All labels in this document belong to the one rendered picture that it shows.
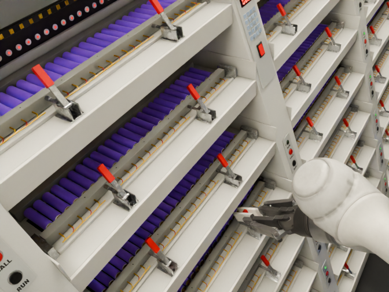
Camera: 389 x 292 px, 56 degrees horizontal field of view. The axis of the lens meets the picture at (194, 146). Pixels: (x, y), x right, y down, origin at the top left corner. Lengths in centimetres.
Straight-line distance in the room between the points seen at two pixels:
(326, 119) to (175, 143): 75
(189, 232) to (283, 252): 46
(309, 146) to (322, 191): 69
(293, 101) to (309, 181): 58
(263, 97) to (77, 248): 57
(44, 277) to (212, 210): 41
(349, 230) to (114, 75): 46
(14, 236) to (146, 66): 34
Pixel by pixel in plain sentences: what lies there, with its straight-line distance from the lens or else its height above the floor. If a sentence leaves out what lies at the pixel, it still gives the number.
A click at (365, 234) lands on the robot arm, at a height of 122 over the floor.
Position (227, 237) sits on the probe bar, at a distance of 100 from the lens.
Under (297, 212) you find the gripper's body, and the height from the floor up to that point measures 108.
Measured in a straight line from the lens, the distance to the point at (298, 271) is 140.
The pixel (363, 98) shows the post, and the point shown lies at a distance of 171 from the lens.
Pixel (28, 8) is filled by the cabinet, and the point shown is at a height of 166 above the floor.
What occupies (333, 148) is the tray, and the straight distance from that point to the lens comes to 153.
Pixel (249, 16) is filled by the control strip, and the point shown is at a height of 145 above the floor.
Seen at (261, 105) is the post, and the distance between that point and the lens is 96.
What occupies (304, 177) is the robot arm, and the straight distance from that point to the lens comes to 62.
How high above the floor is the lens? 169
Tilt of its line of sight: 30 degrees down
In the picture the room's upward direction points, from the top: 25 degrees counter-clockwise
